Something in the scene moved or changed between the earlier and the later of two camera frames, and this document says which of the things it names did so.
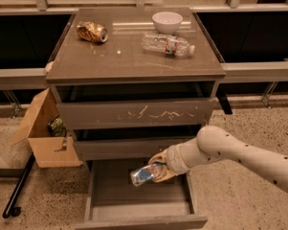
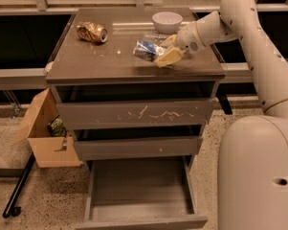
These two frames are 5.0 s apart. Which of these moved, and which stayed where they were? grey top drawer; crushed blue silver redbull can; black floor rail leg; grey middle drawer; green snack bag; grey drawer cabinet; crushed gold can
Moved: crushed blue silver redbull can
Stayed: green snack bag; grey drawer cabinet; crushed gold can; grey middle drawer; grey top drawer; black floor rail leg
